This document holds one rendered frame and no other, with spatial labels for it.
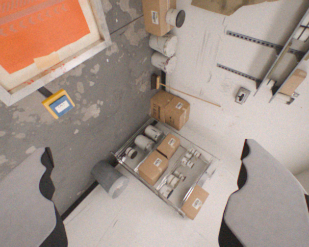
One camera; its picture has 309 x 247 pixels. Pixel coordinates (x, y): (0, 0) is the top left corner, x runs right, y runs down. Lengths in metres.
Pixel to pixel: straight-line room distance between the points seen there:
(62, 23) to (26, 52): 0.20
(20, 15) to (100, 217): 3.41
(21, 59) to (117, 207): 3.21
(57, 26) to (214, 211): 3.54
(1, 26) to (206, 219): 3.58
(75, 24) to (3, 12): 0.26
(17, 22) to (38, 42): 0.09
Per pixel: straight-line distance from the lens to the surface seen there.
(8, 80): 0.92
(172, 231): 3.59
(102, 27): 1.02
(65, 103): 1.06
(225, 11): 2.49
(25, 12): 0.89
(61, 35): 0.95
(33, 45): 0.91
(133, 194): 3.71
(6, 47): 0.89
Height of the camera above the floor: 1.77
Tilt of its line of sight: 23 degrees down
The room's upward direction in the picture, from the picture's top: 123 degrees clockwise
